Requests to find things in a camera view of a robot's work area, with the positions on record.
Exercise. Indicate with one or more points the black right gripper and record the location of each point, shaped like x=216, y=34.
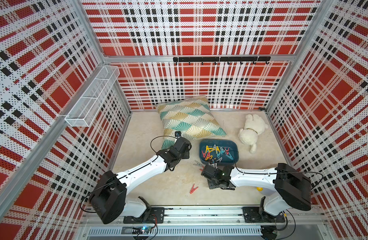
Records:
x=210, y=185

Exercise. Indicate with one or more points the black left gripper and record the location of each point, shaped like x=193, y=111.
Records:
x=186, y=154

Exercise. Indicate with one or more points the teal clothespin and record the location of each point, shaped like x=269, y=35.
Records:
x=229, y=156
x=221, y=152

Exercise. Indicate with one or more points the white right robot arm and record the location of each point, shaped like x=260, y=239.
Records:
x=282, y=187

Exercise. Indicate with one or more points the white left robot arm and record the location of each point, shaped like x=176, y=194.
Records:
x=110, y=199

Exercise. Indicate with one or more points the teal plastic storage box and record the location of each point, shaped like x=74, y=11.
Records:
x=220, y=143

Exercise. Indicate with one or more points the teal yellow patterned pillow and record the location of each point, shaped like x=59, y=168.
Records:
x=192, y=117

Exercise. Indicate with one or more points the white plush teddy bear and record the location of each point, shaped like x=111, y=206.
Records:
x=253, y=128

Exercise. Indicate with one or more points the green circuit board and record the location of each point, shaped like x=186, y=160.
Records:
x=140, y=230

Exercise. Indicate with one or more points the metal base rail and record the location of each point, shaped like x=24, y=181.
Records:
x=178, y=222

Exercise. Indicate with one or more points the white wire mesh shelf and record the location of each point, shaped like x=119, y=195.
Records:
x=87, y=107

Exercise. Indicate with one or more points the black wall hook rail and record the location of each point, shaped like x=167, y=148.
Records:
x=252, y=59

